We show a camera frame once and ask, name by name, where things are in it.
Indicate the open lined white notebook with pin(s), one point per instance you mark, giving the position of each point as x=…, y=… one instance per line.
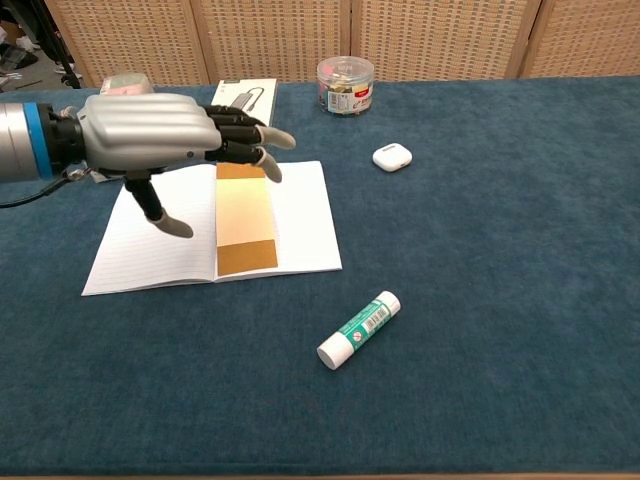
x=150, y=255

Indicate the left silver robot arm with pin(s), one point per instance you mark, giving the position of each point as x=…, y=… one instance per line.
x=22, y=142

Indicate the white green glue stick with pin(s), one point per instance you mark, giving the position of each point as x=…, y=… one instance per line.
x=357, y=332

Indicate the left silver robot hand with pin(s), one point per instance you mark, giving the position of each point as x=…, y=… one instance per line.
x=145, y=130

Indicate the teal tablecloth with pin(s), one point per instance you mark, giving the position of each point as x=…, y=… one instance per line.
x=475, y=275

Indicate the wicker folding screen panel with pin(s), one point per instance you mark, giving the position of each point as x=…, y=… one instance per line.
x=585, y=35
x=440, y=35
x=130, y=40
x=275, y=35

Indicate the white green USB hub box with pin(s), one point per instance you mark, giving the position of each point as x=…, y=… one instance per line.
x=262, y=95

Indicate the black tripod stand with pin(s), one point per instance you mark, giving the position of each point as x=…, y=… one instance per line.
x=65, y=55

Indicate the brown and cream paper bookmark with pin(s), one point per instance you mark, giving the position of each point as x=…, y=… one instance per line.
x=245, y=215

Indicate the clear jar of binder clips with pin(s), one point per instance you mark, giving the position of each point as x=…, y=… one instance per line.
x=345, y=90

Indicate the wrapped pack of tissue packets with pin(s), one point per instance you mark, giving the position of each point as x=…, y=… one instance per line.
x=127, y=83

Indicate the white earbuds case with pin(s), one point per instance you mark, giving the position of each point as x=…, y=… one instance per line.
x=392, y=157

